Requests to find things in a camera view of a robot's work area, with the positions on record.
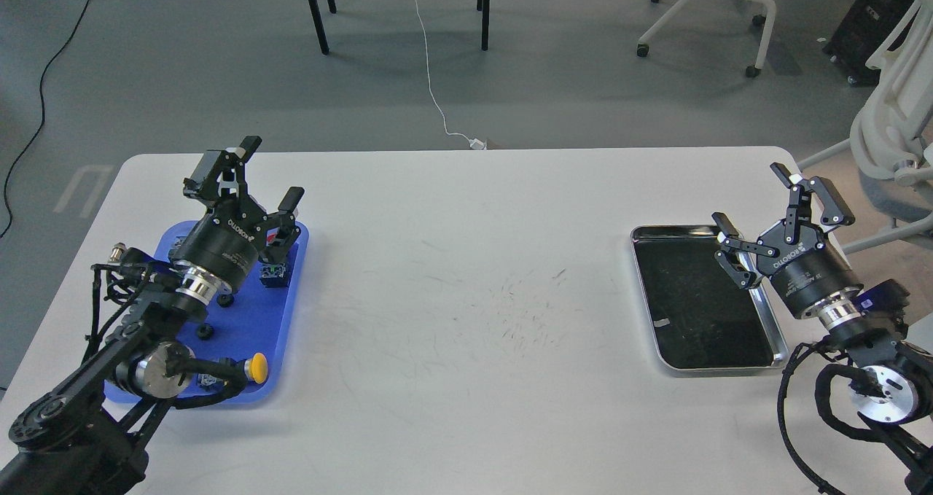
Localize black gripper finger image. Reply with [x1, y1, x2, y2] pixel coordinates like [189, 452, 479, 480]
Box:
[711, 212, 778, 289]
[183, 136, 261, 208]
[262, 187, 305, 252]
[770, 163, 856, 243]

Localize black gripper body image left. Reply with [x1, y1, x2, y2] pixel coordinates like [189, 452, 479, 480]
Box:
[171, 202, 267, 293]

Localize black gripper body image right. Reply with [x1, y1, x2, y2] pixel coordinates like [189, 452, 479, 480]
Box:
[756, 222, 862, 319]

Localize silver metal tray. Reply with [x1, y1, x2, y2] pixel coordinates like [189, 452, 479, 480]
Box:
[631, 224, 789, 378]

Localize blue plastic tray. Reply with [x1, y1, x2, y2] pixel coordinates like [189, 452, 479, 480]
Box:
[128, 224, 307, 405]

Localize white grey office chair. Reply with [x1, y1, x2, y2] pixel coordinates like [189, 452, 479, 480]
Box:
[797, 0, 932, 254]

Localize black equipment case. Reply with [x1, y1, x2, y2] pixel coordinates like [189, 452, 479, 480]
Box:
[822, 0, 914, 87]

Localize white office chair base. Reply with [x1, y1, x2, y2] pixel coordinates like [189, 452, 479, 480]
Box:
[636, 0, 795, 79]

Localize black table legs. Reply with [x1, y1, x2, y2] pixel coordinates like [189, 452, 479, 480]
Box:
[307, 0, 492, 55]

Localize red push button switch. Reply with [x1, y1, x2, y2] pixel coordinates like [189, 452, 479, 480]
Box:
[259, 227, 301, 288]

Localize yellow push button switch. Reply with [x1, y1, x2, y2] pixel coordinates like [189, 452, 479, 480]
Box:
[195, 352, 270, 391]

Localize white cable on floor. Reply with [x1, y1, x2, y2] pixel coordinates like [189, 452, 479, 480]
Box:
[156, 0, 488, 150]

